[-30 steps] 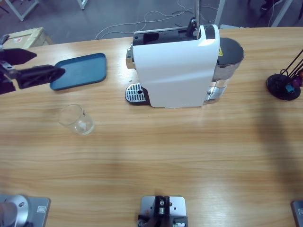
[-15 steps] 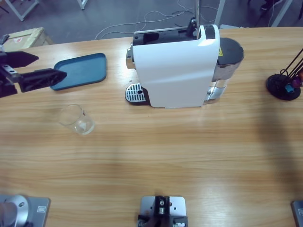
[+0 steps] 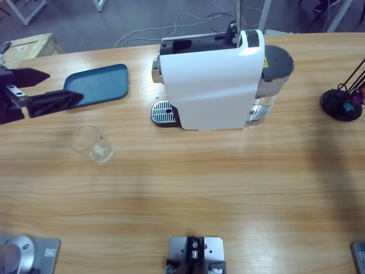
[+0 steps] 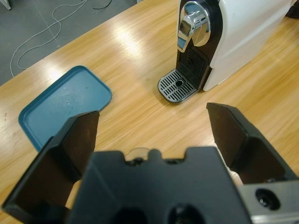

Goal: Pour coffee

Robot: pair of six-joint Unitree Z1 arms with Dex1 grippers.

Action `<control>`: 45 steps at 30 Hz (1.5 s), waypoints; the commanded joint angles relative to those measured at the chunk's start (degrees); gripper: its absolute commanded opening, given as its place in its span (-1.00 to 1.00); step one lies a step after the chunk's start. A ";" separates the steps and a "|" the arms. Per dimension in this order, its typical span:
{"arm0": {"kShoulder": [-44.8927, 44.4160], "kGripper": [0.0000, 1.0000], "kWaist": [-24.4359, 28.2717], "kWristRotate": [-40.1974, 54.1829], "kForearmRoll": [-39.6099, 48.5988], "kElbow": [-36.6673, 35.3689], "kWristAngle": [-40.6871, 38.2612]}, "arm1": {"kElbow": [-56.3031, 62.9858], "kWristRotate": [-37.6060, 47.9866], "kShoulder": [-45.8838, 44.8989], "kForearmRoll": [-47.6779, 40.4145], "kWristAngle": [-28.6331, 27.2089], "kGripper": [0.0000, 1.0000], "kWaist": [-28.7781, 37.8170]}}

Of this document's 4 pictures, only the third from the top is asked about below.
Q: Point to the teal coffee capsule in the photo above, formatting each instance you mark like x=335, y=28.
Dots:
x=348, y=107

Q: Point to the purple coffee capsule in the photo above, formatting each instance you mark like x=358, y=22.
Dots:
x=357, y=100

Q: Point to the clear drinking glass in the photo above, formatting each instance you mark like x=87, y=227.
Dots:
x=94, y=145

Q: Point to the black capsule holder with rods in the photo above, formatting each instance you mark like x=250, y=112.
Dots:
x=336, y=105

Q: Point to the black plastic bag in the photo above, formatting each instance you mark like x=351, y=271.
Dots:
x=4, y=47

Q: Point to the dark shoe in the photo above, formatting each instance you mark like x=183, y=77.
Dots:
x=322, y=5

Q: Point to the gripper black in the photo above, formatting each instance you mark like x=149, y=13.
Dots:
x=11, y=111

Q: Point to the white metal table frame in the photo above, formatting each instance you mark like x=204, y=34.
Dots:
x=263, y=14
x=99, y=7
x=338, y=17
x=25, y=20

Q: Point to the white mount with dark post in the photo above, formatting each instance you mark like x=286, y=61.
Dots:
x=214, y=248

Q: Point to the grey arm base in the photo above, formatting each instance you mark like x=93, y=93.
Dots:
x=359, y=257
x=45, y=251

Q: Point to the blue plastic tray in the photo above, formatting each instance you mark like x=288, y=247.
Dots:
x=108, y=82

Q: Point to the white capsule coffee machine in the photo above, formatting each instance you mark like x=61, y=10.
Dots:
x=211, y=85

